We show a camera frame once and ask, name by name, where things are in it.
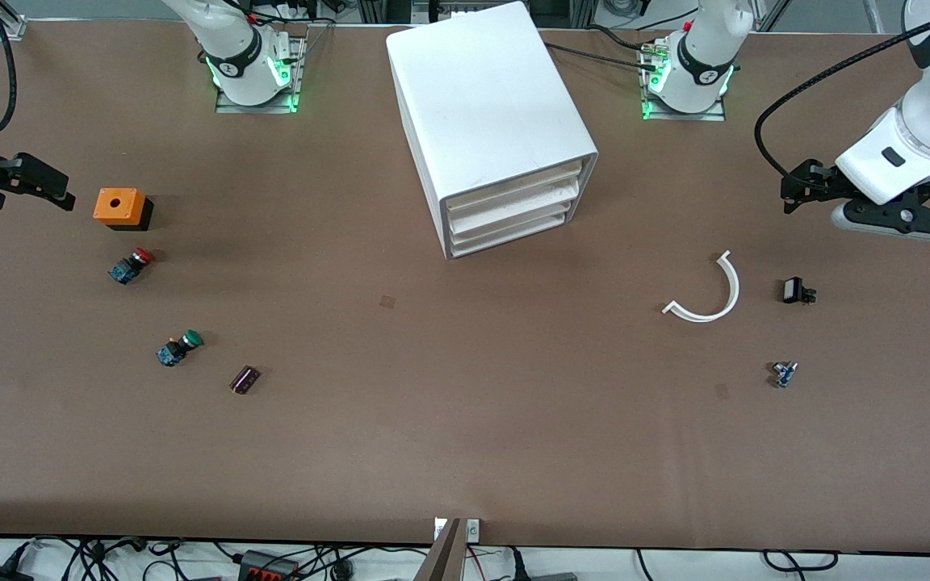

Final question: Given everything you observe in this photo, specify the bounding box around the white plastic drawer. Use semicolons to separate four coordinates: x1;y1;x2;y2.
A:
450;202;573;253
446;160;587;215
449;179;580;235

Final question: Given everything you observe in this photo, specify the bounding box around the orange and black button box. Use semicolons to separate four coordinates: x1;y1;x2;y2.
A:
93;188;154;232

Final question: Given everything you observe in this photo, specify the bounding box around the white plastic drawer cabinet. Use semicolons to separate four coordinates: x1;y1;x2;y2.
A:
385;1;600;261

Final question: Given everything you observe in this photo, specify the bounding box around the white curved plastic strip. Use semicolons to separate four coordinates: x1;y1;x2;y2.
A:
662;250;741;324

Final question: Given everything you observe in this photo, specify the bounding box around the black power strip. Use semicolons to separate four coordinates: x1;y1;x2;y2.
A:
239;550;302;581

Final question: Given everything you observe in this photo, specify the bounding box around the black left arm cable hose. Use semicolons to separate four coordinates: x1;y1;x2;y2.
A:
754;4;930;183

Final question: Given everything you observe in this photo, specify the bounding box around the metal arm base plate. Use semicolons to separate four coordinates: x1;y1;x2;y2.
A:
641;40;728;123
215;32;306;115

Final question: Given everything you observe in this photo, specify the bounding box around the red push button switch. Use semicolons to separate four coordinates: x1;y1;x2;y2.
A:
108;248;155;286

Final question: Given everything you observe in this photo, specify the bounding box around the green push button switch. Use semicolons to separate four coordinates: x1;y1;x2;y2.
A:
156;329;205;368

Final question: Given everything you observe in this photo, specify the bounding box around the black cable on table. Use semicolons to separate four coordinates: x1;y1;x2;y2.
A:
546;42;664;72

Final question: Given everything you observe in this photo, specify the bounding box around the black cable loop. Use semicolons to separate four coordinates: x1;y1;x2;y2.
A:
762;550;840;573

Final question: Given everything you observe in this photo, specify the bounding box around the small metal edge bracket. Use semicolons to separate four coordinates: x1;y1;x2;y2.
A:
433;518;482;543

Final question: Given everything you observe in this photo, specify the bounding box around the black tangled cable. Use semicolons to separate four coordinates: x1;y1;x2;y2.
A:
301;544;434;581

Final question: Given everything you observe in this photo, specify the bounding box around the wooden post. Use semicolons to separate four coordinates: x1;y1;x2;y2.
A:
413;518;466;581

